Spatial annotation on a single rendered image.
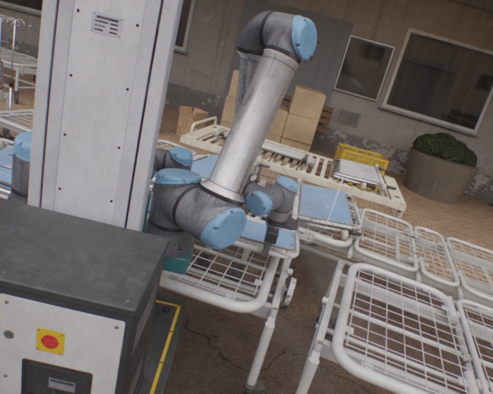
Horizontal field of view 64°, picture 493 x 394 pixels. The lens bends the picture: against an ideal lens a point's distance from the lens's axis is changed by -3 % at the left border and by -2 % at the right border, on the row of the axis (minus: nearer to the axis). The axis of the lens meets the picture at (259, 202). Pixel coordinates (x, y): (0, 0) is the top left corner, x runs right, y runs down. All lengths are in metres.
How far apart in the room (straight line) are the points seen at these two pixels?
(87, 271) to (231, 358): 1.24
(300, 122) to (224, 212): 4.11
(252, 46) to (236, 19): 6.49
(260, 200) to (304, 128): 3.87
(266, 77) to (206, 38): 6.74
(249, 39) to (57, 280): 0.88
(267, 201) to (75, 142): 0.64
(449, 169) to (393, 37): 2.51
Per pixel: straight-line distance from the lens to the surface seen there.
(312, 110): 5.22
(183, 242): 1.40
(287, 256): 1.73
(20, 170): 1.48
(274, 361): 2.15
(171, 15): 1.14
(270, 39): 1.28
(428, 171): 6.59
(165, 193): 1.32
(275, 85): 1.22
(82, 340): 0.96
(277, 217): 1.57
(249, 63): 1.37
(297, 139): 5.27
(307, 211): 2.52
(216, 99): 7.87
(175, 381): 1.92
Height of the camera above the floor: 1.37
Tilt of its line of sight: 20 degrees down
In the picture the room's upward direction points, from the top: 15 degrees clockwise
